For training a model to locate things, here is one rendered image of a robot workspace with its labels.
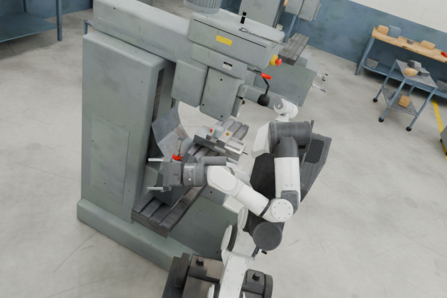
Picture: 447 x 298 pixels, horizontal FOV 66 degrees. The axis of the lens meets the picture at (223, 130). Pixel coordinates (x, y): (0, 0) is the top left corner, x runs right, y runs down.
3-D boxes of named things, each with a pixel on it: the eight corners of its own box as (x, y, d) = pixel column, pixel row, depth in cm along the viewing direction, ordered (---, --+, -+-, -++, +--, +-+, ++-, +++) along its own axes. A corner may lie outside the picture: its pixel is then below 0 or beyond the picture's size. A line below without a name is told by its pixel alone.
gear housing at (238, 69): (257, 68, 208) (261, 52, 202) (242, 81, 188) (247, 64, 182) (207, 48, 215) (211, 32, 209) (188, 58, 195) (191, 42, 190)
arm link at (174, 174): (166, 191, 134) (197, 191, 133) (161, 191, 124) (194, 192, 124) (167, 157, 136) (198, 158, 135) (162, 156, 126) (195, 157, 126)
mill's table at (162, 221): (247, 134, 284) (249, 126, 279) (166, 239, 184) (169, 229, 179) (221, 122, 289) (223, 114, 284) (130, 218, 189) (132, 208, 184)
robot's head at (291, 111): (294, 124, 155) (299, 105, 155) (284, 120, 147) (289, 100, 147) (281, 122, 159) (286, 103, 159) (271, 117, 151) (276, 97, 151)
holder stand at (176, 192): (192, 186, 209) (199, 161, 198) (170, 207, 192) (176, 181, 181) (176, 176, 212) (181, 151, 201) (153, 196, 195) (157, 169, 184)
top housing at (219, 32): (277, 58, 201) (287, 31, 192) (263, 72, 179) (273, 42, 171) (205, 30, 211) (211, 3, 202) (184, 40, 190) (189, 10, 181)
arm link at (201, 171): (197, 186, 135) (226, 187, 134) (194, 187, 124) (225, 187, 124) (198, 157, 136) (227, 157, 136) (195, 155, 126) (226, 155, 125)
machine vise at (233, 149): (244, 150, 251) (249, 138, 244) (237, 161, 238) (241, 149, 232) (201, 132, 257) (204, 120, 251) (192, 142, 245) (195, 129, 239)
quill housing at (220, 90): (237, 111, 224) (250, 66, 207) (224, 125, 208) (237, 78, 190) (211, 100, 229) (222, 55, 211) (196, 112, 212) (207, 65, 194)
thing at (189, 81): (213, 95, 228) (222, 58, 214) (195, 110, 209) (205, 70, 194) (188, 84, 233) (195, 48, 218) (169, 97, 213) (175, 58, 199)
